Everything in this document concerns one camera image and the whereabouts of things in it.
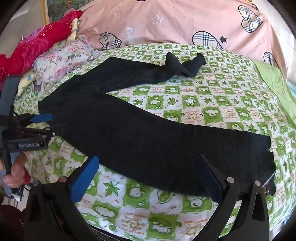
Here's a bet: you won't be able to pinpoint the green patterned bed sheet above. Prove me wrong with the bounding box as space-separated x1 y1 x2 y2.
13 43 296 241

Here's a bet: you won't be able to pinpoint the gold framed picture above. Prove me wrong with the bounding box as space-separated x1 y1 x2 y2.
42 0 93 21

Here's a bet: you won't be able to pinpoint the yellow patterned cloth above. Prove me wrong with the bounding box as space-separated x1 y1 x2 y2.
17 18 81 96

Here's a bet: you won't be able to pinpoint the light blue cloth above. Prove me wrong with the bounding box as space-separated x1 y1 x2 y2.
286 80 296 98

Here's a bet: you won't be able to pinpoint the pink heart print quilt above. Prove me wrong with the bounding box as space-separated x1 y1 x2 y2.
77 0 289 81

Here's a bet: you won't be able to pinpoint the plain green cloth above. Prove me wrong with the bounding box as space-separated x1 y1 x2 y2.
251 58 296 130

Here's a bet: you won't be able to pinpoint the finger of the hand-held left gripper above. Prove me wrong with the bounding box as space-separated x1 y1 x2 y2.
20 127 56 141
17 113 53 127

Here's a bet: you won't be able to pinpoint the red blanket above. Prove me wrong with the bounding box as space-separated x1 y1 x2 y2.
0 10 84 80

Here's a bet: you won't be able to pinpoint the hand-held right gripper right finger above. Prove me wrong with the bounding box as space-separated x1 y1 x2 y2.
194 154 270 241

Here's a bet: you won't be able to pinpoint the floral blanket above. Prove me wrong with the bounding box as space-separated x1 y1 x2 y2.
32 35 101 93

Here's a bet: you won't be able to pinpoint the black pants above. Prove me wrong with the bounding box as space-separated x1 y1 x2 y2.
38 52 277 197

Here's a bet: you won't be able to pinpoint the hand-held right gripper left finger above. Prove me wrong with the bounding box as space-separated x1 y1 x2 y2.
24 156 100 241

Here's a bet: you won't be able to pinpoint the person's left hand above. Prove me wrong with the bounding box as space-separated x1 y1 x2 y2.
3 153 31 188

